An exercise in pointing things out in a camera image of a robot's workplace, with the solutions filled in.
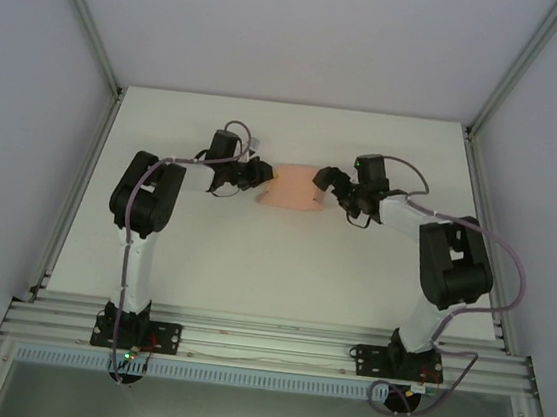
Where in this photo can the aluminium frame post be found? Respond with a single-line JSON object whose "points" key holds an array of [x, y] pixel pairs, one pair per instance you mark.
{"points": [[89, 21], [520, 70]]}

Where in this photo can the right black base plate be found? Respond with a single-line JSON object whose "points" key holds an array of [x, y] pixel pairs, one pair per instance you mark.
{"points": [[367, 359]]}

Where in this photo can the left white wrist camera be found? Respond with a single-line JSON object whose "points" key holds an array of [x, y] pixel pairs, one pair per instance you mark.
{"points": [[255, 142]]}

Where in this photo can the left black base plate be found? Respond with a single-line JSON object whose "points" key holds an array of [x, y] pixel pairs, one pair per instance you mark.
{"points": [[168, 337]]}

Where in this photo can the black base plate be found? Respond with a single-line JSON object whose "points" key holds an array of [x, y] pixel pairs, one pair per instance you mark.
{"points": [[168, 337], [367, 359]]}

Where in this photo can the pink cardboard box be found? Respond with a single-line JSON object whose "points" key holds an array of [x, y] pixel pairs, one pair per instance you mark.
{"points": [[291, 187]]}

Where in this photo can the aluminium mounting rail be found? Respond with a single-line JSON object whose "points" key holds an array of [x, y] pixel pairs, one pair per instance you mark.
{"points": [[268, 340]]}

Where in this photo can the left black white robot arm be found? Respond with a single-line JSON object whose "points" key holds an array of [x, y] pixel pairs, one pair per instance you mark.
{"points": [[135, 273]]}

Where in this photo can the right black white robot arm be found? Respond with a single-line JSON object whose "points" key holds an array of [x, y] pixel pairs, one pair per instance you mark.
{"points": [[453, 268]]}

